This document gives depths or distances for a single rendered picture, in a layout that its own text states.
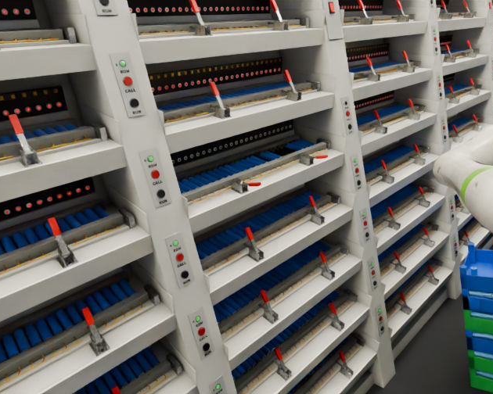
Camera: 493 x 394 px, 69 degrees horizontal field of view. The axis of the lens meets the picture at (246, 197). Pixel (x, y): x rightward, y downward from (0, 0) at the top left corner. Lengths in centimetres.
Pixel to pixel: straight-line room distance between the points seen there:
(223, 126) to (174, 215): 25
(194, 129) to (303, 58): 55
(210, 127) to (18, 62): 39
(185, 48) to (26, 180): 43
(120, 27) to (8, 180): 35
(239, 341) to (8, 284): 56
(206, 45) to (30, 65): 37
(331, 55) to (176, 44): 54
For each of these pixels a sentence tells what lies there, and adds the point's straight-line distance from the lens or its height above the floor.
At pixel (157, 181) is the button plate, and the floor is 103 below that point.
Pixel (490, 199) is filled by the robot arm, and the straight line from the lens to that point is 79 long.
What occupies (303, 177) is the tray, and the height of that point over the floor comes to 91.
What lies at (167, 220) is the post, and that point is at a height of 94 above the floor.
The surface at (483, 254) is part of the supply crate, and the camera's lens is 159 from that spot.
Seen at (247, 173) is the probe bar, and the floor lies 97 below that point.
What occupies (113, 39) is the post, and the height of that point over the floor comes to 132.
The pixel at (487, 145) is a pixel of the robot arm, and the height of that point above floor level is 89.
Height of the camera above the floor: 113
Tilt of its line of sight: 13 degrees down
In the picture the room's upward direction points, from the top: 13 degrees counter-clockwise
